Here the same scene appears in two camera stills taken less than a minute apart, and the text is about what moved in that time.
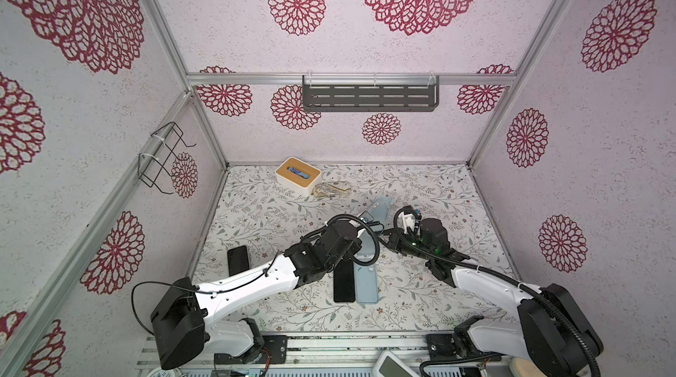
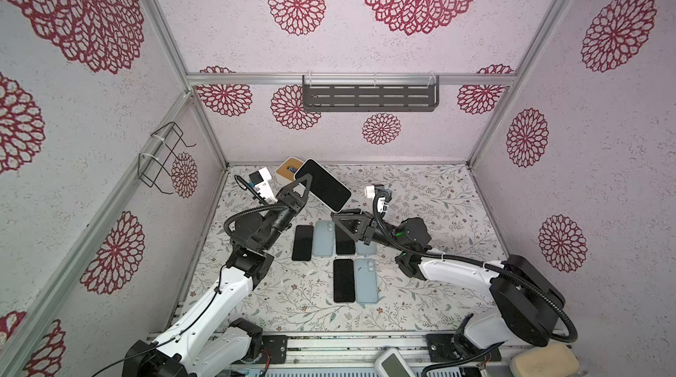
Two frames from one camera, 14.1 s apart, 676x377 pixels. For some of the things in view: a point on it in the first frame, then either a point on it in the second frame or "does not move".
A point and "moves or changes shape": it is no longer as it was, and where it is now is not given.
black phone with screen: (344, 284) does not move
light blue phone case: (368, 243) does not move
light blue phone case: (366, 284) does not move
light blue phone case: (381, 209) moves or changes shape
